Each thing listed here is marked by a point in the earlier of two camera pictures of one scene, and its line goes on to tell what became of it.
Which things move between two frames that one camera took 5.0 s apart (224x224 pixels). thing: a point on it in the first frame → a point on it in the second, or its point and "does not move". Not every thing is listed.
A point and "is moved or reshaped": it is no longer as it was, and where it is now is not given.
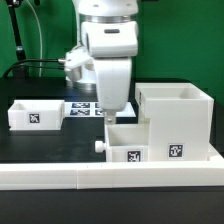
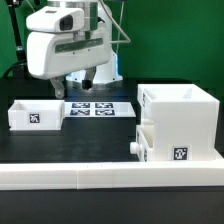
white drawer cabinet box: (181, 121) does not move
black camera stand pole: (19, 73) does not move
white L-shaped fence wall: (35, 177) does not move
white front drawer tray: (126, 143) is moved or reshaped
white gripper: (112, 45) → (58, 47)
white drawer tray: (31, 115) does not move
